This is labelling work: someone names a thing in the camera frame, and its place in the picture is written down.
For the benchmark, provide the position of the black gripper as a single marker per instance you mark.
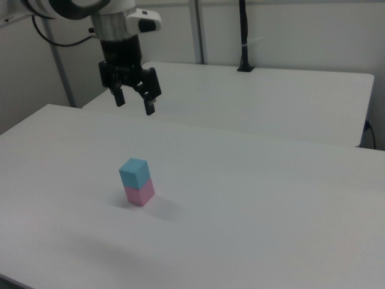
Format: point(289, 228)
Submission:
point(121, 57)

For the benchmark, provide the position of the blue cube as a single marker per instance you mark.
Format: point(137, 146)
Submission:
point(132, 174)

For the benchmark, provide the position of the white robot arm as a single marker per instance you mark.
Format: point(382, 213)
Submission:
point(111, 21)

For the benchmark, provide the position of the pink cube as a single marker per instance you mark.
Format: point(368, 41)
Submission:
point(139, 195)

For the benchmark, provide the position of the white side table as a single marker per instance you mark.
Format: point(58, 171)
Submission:
point(240, 99)

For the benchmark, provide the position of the grey partition post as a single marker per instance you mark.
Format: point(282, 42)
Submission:
point(61, 66)
point(198, 30)

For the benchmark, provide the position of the black camera stand pole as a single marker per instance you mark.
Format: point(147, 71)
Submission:
point(244, 30)

